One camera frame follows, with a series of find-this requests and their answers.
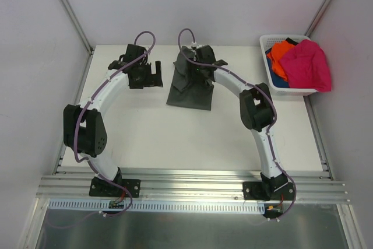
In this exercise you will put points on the orange t shirt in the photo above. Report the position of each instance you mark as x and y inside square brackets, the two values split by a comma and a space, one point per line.
[277, 52]

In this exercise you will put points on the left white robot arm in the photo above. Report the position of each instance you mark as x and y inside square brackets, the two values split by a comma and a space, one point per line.
[84, 129]

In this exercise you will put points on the left aluminium corner post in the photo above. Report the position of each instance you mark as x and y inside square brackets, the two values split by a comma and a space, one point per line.
[76, 25]

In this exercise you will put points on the right aluminium corner post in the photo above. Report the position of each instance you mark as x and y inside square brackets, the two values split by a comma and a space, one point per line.
[318, 17]

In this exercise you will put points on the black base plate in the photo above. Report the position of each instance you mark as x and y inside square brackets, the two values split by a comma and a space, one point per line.
[256, 190]
[101, 188]

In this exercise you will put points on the blue t shirt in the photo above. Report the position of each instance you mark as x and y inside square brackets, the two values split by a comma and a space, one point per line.
[276, 80]

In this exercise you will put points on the white slotted cable duct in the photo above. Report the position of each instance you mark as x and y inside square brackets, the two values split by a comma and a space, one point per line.
[157, 206]

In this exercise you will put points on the pink t shirt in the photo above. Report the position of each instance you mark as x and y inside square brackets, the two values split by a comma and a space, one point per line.
[306, 67]

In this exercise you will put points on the aluminium mounting rail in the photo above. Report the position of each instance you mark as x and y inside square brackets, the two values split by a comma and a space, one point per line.
[194, 185]

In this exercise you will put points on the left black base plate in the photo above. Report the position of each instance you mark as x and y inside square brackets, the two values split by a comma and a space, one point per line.
[101, 188]

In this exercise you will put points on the aluminium corner post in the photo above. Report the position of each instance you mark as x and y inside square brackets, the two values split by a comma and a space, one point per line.
[76, 25]
[318, 17]

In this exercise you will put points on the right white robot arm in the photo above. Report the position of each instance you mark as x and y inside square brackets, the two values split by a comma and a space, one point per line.
[257, 113]

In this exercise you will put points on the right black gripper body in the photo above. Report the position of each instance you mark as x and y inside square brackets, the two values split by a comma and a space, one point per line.
[199, 77]

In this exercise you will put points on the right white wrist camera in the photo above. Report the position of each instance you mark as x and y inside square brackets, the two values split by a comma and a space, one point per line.
[195, 45]

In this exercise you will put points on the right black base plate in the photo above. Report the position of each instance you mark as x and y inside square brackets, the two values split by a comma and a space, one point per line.
[256, 190]

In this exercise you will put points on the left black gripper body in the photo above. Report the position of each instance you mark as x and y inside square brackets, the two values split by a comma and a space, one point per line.
[145, 79]

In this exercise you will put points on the white plastic laundry basket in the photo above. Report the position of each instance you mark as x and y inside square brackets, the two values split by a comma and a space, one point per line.
[266, 44]

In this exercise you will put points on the grey t shirt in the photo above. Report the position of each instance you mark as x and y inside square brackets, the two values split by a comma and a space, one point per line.
[189, 88]

